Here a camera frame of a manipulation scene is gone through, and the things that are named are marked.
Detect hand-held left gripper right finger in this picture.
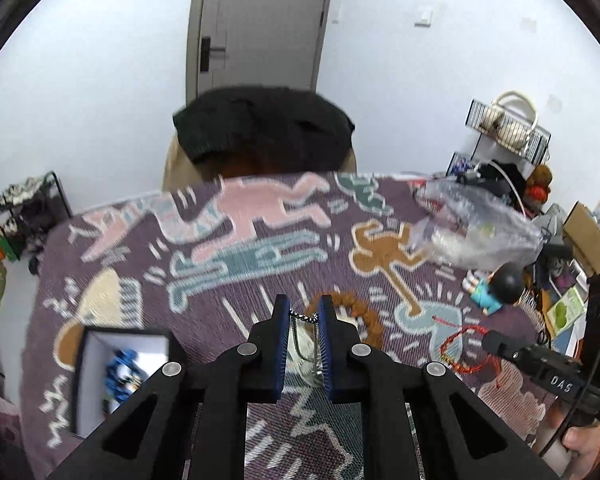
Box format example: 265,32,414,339
317,294,561,480

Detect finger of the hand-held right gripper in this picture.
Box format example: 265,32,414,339
481,331,528,361

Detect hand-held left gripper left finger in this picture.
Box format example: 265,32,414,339
47,294,289,480

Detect silver chain necklace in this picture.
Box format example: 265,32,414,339
287,310,327,388

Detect red string bracelet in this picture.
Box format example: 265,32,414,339
432,316,506,391

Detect brown wooden bead bracelet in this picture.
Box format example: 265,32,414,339
305,294,383,348

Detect black jewelry box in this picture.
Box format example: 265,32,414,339
70,326,188,438

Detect person's right hand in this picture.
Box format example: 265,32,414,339
562,425,600,480

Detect green packet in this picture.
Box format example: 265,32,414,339
547,287,586,338

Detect black-haired figurine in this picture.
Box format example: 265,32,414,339
464,265,523,316

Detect purple printed blanket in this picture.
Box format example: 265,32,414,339
22,171,556,480

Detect open cardboard box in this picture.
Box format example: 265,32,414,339
562,201,600,276

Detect clear plastic bag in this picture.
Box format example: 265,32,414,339
412,177,543,271

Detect brown and red plush toy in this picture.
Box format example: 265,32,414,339
524,164,553,211

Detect dark cloth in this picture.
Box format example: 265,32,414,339
480,160,527,201

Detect cream headphones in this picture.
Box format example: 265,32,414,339
480,91,538,148

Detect tan chair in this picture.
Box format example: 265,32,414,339
162,137,358,192

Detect black cloth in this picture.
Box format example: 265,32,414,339
172,85,356,181

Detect black shoe rack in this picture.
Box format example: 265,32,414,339
0,171,73,261

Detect grey door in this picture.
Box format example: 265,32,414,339
186,0,337,103

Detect blue beaded bracelet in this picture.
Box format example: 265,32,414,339
102,350,148,406

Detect black wire rack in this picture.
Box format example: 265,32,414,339
450,99,552,176

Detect black door handle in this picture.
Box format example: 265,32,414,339
200,36,227,72

